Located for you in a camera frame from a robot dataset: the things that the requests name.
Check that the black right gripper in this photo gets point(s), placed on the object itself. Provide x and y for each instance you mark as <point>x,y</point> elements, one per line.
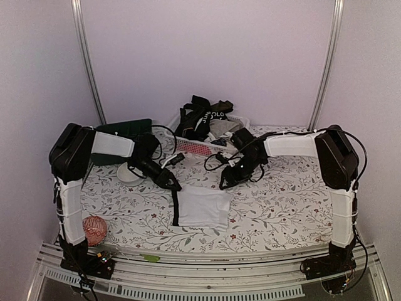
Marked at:
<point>233,179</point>

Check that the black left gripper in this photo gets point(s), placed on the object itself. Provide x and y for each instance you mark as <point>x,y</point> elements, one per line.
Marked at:
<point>163,178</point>

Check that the white underwear with black trim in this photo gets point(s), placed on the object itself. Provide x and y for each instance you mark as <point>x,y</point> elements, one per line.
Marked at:
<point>201,207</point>

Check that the grey underwear in basket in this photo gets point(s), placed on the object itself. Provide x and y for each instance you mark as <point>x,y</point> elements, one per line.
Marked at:
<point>220,127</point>

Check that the black underwear in basket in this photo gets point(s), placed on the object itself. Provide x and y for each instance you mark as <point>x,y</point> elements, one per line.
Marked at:
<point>195,117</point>

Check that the white plastic laundry basket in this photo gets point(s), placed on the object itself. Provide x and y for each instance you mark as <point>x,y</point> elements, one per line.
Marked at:
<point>198,147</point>

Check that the white ceramic bowl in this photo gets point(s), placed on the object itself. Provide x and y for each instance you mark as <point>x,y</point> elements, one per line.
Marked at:
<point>126,177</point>

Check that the floral patterned table mat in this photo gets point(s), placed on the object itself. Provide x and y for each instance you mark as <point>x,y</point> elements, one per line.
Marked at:
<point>289,207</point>

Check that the green compartment tray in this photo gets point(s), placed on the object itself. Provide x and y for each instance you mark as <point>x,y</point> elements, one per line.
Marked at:
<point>128,129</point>

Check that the green tape scrap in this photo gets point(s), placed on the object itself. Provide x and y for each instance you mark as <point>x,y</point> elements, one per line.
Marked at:
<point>150,258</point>

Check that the red patterned bowl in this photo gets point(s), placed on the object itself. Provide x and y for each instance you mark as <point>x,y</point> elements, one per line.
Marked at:
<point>95,229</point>

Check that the left robot arm white sleeves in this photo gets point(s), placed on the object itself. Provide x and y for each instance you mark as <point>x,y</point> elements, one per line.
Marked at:
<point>69,159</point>

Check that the robot arm white sleeves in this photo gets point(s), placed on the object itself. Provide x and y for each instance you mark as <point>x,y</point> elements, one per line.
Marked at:
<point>69,159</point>
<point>338,162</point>

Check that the right robot arm white sleeves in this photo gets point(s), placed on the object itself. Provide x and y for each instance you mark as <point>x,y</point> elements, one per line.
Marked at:
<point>338,162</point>

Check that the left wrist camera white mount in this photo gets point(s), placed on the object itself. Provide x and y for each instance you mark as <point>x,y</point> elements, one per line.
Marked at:
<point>173,160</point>

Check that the aluminium front table rail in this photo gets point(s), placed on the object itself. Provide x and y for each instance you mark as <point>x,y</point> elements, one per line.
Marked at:
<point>269,275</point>

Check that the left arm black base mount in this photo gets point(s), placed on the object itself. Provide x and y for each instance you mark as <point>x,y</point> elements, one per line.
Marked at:
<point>77,259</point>

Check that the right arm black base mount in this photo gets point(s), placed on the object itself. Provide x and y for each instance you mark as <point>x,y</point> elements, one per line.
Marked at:
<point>338,260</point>

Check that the left aluminium frame post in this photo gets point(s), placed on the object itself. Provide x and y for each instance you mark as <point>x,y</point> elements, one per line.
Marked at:
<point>77,13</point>

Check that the aluminium frame post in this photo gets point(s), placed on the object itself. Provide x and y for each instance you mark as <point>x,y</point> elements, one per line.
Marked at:
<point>327,67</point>
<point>77,13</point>

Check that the right aluminium frame post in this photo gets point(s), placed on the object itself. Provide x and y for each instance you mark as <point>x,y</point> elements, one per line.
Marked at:
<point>327,67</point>

